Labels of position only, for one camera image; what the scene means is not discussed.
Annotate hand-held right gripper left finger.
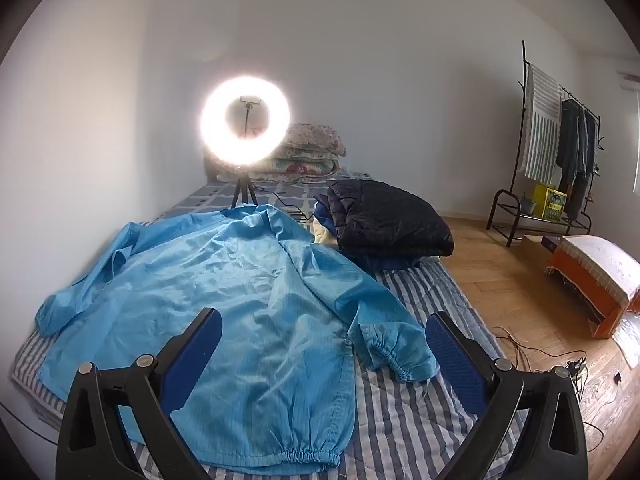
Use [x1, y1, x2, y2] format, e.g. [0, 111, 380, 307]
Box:
[56, 307, 223, 480]

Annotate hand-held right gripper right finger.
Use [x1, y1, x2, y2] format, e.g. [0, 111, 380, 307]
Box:
[425, 311, 590, 480]

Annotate light blue work jacket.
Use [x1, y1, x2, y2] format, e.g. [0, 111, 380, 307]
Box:
[35, 203, 441, 472]

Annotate black metal clothes rack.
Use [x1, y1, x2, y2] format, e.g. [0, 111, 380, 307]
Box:
[487, 40, 607, 248]

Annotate brown cardboard box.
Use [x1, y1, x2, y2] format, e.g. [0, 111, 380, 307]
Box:
[522, 234, 564, 267]

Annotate orange box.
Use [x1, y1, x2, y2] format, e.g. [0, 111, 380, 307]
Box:
[546, 247, 640, 339]

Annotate dark navy puffer jacket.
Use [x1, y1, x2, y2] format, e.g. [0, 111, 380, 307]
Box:
[327, 178, 455, 261]

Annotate white lace cover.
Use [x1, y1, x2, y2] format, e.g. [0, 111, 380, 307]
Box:
[556, 235, 640, 304]

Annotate cream garment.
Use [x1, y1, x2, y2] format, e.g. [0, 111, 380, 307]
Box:
[312, 222, 342, 249]

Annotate yellow plastic crate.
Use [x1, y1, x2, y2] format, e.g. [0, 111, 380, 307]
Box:
[532, 183, 569, 221]

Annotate blue patterned bed sheet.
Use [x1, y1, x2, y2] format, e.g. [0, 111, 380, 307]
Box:
[165, 171, 376, 222]

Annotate black tripod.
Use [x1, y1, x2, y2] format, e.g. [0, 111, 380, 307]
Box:
[230, 166, 259, 208]

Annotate folded floral quilt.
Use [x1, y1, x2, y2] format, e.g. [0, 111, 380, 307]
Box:
[210, 152, 342, 179]

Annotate blue denim hanging garment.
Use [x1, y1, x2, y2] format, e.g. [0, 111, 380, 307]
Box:
[575, 105, 601, 221]

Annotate dark green hanging jacket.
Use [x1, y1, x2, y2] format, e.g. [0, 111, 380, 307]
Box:
[556, 98, 582, 190]

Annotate green white striped towel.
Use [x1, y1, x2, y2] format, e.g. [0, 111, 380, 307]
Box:
[517, 64, 563, 186]

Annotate floral pillow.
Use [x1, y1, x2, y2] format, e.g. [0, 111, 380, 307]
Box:
[284, 123, 347, 157]

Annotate tangled black floor cables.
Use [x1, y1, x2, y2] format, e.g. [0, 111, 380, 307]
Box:
[492, 326, 607, 457]

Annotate black cable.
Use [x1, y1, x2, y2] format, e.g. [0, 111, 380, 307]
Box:
[256, 187, 315, 222]

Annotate white ring light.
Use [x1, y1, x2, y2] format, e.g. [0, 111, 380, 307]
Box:
[201, 75, 292, 167]

